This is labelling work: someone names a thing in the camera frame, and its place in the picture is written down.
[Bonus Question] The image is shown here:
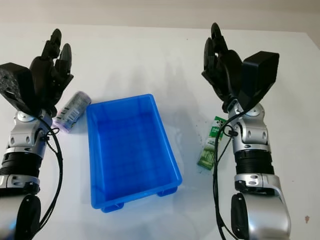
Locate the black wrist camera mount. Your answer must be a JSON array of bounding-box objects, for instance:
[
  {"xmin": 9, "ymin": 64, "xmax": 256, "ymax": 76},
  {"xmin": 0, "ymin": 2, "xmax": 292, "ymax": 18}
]
[
  {"xmin": 237, "ymin": 51, "xmax": 280, "ymax": 113},
  {"xmin": 0, "ymin": 62, "xmax": 35, "ymax": 116}
]

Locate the green white carton box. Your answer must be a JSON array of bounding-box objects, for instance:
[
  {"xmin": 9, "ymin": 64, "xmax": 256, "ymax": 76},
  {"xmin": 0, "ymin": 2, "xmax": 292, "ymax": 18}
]
[{"xmin": 196, "ymin": 115, "xmax": 229, "ymax": 171}]

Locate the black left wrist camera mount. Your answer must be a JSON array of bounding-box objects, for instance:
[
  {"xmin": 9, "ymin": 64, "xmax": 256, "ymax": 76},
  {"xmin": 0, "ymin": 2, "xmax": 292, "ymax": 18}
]
[{"xmin": 0, "ymin": 62, "xmax": 35, "ymax": 116}]

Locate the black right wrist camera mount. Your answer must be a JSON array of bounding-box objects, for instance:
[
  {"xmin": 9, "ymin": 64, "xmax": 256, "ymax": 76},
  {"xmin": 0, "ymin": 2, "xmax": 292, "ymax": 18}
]
[{"xmin": 237, "ymin": 51, "xmax": 280, "ymax": 113}]

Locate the purple labelled can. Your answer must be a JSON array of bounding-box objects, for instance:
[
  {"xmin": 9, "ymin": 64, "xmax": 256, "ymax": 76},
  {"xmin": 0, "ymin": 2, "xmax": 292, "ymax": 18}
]
[{"xmin": 51, "ymin": 90, "xmax": 93, "ymax": 135}]

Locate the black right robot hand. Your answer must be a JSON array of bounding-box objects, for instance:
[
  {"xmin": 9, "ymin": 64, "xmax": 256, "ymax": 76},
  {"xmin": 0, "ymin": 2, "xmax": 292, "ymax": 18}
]
[{"xmin": 201, "ymin": 22, "xmax": 245, "ymax": 111}]

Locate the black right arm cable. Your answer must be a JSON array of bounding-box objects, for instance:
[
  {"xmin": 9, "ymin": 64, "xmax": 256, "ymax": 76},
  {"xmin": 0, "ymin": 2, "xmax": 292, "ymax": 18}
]
[{"xmin": 212, "ymin": 98, "xmax": 251, "ymax": 240}]

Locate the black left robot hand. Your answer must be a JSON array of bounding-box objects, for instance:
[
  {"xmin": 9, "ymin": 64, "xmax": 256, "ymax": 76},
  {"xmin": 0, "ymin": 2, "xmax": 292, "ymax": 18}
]
[{"xmin": 29, "ymin": 28, "xmax": 75, "ymax": 117}]

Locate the blue plastic tray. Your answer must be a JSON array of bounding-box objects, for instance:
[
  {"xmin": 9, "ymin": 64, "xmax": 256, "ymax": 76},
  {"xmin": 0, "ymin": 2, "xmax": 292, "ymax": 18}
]
[{"xmin": 85, "ymin": 93, "xmax": 183, "ymax": 214}]

